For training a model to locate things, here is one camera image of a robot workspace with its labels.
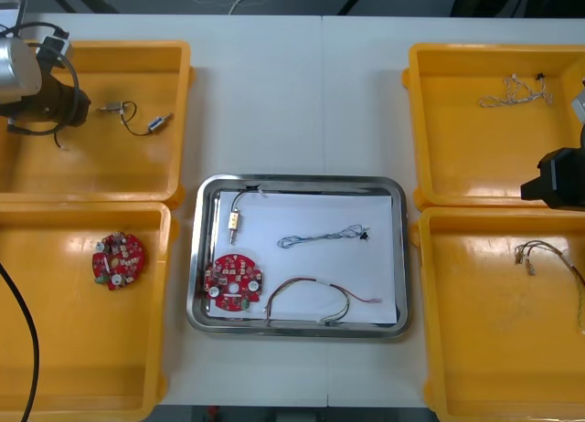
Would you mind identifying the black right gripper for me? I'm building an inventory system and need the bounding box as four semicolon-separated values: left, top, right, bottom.
519;146;585;209

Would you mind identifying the yellow-orange plastic bin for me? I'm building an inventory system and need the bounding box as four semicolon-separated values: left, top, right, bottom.
412;206;585;422
0;39;197;208
0;201;180;422
401;42;585;212

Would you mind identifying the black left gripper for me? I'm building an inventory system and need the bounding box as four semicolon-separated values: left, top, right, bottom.
57;84;91;127

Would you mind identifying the blue-white twisted wire harness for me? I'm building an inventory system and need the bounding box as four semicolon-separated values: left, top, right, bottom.
276;224;372;251
477;72;555;109

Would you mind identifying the white-label metal solenoid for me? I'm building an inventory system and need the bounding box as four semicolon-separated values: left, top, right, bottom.
227;185;269;246
98;100;139;122

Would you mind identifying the thick black cable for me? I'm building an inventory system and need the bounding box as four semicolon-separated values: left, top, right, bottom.
0;260;41;422

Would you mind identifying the red black green-yellow harness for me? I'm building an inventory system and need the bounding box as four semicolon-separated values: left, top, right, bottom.
263;277;384;326
512;239;585;334

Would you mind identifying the round red circuit board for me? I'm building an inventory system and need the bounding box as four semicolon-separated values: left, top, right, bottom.
90;231;146;292
204;252;265;312

